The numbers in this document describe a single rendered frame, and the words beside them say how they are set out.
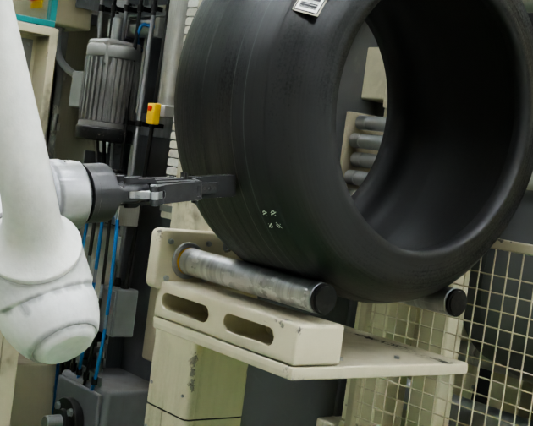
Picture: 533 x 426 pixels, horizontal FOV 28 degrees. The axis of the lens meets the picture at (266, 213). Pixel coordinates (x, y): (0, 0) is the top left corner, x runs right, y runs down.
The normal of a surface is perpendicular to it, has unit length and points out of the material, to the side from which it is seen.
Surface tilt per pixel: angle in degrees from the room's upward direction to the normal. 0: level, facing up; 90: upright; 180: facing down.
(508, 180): 67
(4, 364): 90
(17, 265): 90
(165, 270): 90
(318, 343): 90
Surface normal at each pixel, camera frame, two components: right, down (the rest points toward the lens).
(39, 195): 0.57, 0.30
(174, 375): -0.77, -0.07
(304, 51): -0.13, -0.11
